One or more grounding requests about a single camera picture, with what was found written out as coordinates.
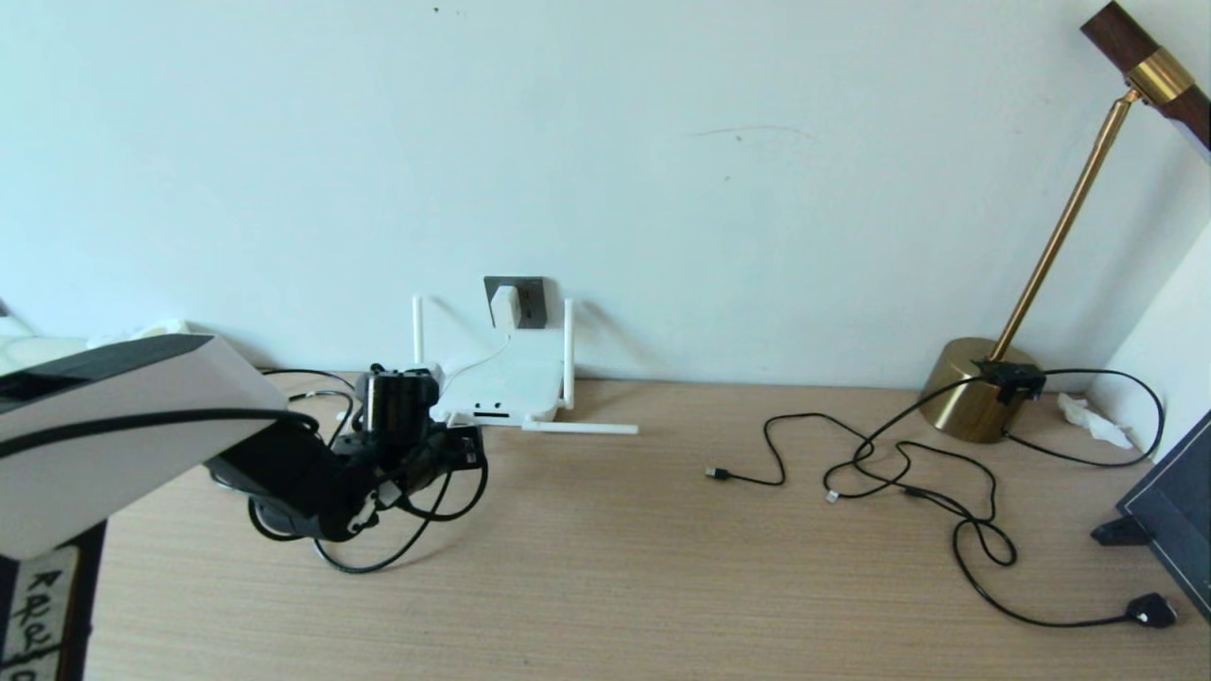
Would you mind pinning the dark framed panel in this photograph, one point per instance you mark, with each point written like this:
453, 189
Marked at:
1181, 501

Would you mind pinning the white bedding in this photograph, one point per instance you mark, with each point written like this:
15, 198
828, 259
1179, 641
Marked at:
38, 350

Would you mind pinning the white toilet paper roll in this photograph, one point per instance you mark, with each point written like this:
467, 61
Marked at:
166, 328

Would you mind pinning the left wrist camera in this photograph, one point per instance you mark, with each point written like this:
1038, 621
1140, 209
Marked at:
397, 402

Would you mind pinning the white wifi router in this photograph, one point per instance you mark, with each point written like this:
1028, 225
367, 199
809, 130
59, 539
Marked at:
511, 388

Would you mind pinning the brass desk lamp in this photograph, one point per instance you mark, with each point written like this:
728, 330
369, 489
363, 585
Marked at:
974, 397

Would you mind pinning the grey wall socket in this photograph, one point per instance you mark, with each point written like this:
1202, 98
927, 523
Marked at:
535, 307

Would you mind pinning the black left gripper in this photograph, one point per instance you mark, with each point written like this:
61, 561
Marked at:
454, 449

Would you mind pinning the crumpled white tissue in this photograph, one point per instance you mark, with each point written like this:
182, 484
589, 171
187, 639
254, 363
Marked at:
1091, 421

